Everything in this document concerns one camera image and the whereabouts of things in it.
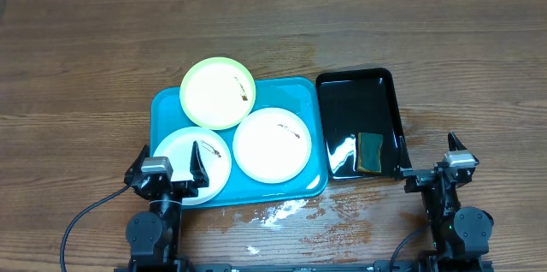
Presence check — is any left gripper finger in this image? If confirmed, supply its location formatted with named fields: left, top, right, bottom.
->
left=190, top=141, right=209, bottom=188
left=127, top=145, right=150, bottom=174

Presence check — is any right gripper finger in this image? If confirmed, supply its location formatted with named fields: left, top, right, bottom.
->
left=447, top=131, right=467, bottom=151
left=395, top=135, right=413, bottom=178

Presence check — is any green yellow sponge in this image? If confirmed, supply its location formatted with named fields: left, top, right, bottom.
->
left=356, top=133, right=383, bottom=174

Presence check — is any white plate with pink rim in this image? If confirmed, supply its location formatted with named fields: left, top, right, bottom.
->
left=232, top=108, right=312, bottom=184

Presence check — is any yellow-green plate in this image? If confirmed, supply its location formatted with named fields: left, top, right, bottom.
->
left=179, top=56, right=256, bottom=130

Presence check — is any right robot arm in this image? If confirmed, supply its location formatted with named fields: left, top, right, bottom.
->
left=388, top=132, right=494, bottom=272

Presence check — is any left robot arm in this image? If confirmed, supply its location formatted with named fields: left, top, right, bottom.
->
left=124, top=143, right=209, bottom=272

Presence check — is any black rectangular tray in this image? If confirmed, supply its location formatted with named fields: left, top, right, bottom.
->
left=315, top=68, right=404, bottom=180

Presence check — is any teal plastic tray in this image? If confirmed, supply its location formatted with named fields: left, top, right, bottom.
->
left=150, top=77, right=328, bottom=209

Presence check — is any white plate front left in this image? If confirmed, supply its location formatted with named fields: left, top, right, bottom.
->
left=154, top=127, right=232, bottom=206

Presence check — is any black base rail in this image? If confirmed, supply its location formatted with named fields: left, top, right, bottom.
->
left=114, top=259, right=495, bottom=272

